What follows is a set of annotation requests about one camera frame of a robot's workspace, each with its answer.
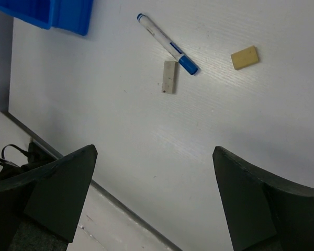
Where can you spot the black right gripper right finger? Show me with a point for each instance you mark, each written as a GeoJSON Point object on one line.
{"type": "Point", "coordinates": [263, 211]}

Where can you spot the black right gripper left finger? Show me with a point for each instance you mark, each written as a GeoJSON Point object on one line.
{"type": "Point", "coordinates": [41, 202]}

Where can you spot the grey eraser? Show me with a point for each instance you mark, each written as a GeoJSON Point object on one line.
{"type": "Point", "coordinates": [170, 73]}

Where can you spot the tan eraser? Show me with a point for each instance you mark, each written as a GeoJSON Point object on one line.
{"type": "Point", "coordinates": [245, 58]}

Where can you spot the white marker blue cap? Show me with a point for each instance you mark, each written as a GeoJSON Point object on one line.
{"type": "Point", "coordinates": [168, 44]}

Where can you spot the blue plastic divided bin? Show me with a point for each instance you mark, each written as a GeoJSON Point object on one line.
{"type": "Point", "coordinates": [69, 15]}

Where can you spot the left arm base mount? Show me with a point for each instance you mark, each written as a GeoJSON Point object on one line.
{"type": "Point", "coordinates": [13, 162]}

